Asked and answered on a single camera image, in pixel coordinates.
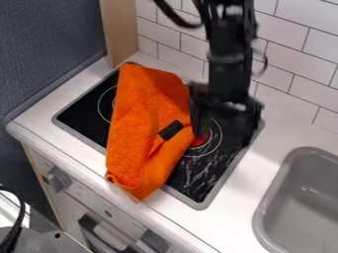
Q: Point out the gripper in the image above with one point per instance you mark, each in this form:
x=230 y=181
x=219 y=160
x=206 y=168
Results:
x=226 y=99

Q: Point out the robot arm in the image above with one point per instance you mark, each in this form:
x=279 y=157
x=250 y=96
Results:
x=229 y=39

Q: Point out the orange cloth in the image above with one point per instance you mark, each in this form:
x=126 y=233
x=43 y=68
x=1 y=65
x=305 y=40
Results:
x=145 y=131

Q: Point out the red toy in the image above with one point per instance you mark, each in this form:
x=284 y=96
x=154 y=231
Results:
x=199 y=142

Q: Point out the toy sink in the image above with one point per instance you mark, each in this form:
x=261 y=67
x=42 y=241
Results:
x=303 y=204

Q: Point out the toy stove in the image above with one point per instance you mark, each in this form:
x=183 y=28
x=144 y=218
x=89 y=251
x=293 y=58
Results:
x=83 y=115

